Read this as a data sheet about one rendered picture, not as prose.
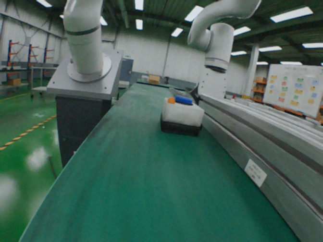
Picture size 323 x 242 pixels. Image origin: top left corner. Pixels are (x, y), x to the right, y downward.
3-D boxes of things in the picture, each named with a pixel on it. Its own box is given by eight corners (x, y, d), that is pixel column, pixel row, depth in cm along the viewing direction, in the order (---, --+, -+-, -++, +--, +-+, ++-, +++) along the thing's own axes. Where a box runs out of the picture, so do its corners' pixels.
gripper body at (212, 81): (223, 71, 48) (217, 99, 52) (198, 64, 47) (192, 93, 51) (233, 70, 41) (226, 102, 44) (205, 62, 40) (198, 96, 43)
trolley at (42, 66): (30, 98, 289) (31, 61, 260) (40, 94, 339) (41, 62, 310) (60, 101, 317) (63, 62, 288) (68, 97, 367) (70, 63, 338)
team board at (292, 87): (246, 134, 329) (266, 61, 273) (258, 136, 338) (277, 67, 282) (292, 165, 188) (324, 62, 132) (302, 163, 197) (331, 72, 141)
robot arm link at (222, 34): (207, 55, 39) (233, 64, 40) (214, 18, 35) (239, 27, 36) (199, 59, 47) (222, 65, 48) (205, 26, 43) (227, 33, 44)
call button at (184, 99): (172, 102, 33) (173, 94, 32) (188, 105, 33) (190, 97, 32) (174, 105, 29) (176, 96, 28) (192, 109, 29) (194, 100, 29)
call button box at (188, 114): (159, 120, 36) (164, 96, 34) (195, 126, 37) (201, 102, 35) (160, 131, 28) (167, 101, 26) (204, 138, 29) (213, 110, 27)
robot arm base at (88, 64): (61, 82, 45) (44, 42, 29) (76, 52, 54) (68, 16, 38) (107, 84, 50) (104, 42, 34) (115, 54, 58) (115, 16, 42)
